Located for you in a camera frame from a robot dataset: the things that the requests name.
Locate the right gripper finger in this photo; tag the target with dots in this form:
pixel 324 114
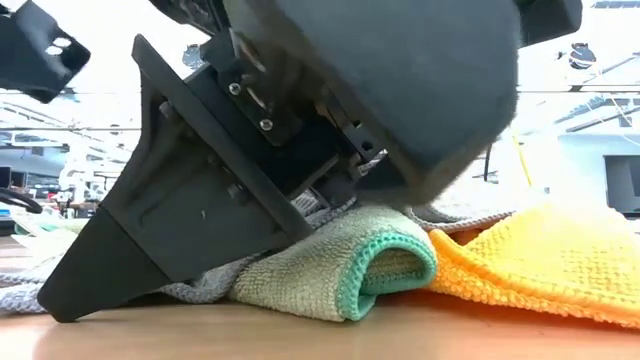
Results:
pixel 175 210
pixel 400 75

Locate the grey microfiber towel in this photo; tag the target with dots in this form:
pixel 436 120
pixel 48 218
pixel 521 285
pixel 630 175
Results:
pixel 200 292

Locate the sage towel with teal edge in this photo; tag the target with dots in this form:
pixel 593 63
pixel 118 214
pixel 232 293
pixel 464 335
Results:
pixel 300 270

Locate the orange microfiber towel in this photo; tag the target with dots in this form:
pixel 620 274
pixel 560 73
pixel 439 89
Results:
pixel 550 260

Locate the dark grey monitor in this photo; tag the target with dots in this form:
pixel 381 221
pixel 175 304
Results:
pixel 622 185

